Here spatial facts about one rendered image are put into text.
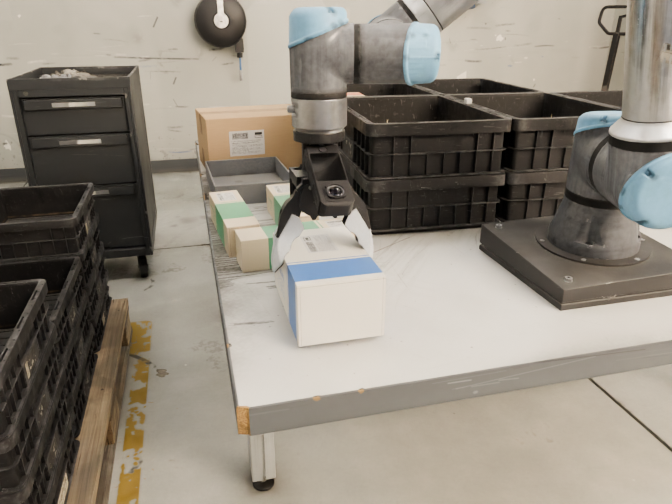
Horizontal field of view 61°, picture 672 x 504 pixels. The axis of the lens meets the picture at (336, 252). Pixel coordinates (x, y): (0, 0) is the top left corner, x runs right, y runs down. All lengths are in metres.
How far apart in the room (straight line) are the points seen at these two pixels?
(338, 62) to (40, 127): 1.98
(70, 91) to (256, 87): 2.28
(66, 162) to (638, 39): 2.21
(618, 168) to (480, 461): 1.02
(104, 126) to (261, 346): 1.88
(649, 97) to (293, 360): 0.57
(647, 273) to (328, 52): 0.61
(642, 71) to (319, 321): 0.52
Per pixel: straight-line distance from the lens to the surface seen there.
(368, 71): 0.75
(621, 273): 1.01
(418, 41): 0.76
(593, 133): 0.99
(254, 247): 1.00
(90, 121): 2.57
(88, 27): 4.58
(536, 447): 1.78
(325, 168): 0.74
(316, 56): 0.75
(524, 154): 1.24
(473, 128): 1.16
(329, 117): 0.76
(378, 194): 1.14
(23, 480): 1.18
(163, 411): 1.88
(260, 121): 1.65
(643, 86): 0.85
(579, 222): 1.03
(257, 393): 0.70
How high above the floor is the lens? 1.11
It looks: 22 degrees down
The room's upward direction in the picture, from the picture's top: straight up
